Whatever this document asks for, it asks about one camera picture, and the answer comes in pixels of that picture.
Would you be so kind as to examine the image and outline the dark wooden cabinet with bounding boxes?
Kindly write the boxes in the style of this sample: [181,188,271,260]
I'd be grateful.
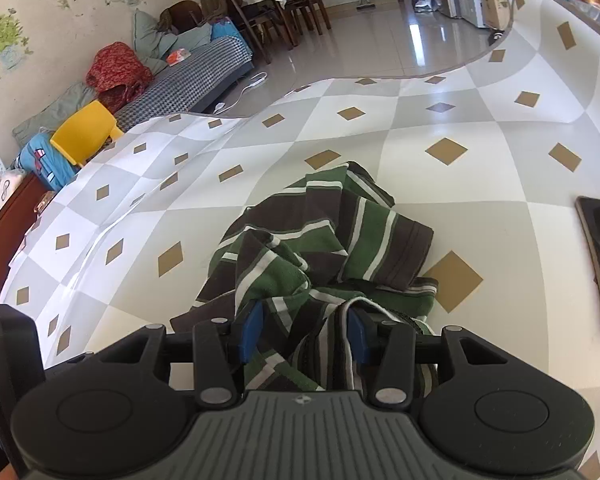
[0,174,47,292]

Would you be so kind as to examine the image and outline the green brown striped t-shirt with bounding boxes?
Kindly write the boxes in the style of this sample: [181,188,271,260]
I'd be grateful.
[171,162,438,392]

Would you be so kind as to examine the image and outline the orange snack packet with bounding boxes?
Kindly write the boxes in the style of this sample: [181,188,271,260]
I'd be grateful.
[166,48,192,66]

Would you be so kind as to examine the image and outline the checkered sofa bed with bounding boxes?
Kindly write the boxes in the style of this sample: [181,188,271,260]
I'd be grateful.
[114,36,253,131]

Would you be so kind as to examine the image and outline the white power cable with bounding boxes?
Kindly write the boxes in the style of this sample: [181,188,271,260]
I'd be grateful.
[211,71,270,114]

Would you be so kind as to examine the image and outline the yellow plastic chair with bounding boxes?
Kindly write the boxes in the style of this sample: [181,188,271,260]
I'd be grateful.
[50,100,123,167]

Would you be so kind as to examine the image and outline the grey green pillow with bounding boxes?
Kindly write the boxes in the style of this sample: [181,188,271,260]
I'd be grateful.
[132,10,212,75]

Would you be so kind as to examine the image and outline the dark wooden dining chair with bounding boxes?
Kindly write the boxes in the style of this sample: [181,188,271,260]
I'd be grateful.
[283,0,332,44]

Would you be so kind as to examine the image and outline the checkered diamond pattern tablecloth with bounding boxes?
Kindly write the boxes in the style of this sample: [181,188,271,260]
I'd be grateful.
[1,0,600,479]

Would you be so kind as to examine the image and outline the red patterned cloth bundle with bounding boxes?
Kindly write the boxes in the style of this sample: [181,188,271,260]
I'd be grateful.
[85,41,154,114]

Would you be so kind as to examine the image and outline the cardboard box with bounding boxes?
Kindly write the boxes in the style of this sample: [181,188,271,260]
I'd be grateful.
[481,0,510,30]

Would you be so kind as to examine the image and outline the blue cartoon blanket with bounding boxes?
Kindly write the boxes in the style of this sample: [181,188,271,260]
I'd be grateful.
[15,131,76,191]

